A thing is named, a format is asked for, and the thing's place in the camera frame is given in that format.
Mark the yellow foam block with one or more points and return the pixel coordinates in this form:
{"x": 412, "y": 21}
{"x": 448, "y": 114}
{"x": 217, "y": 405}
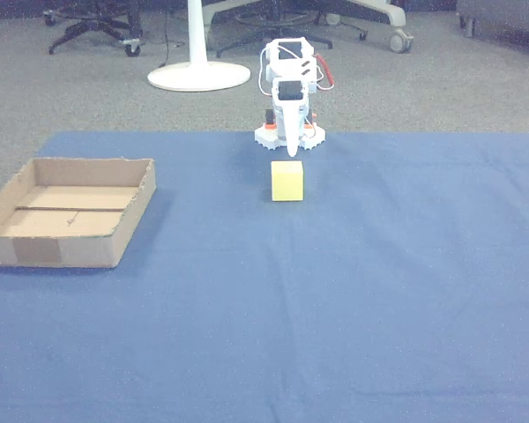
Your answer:
{"x": 287, "y": 181}

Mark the shallow cardboard box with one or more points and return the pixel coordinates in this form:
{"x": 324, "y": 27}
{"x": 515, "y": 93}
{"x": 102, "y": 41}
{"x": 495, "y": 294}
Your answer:
{"x": 66, "y": 216}

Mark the blue cloth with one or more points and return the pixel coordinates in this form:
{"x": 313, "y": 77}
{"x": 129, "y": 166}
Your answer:
{"x": 291, "y": 308}

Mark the black office chair base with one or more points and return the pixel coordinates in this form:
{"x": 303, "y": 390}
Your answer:
{"x": 97, "y": 22}

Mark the grey furniture with caster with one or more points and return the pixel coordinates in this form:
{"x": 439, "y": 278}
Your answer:
{"x": 502, "y": 13}

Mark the white round pedestal stand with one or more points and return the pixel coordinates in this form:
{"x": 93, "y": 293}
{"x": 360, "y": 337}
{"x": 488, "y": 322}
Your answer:
{"x": 198, "y": 75}

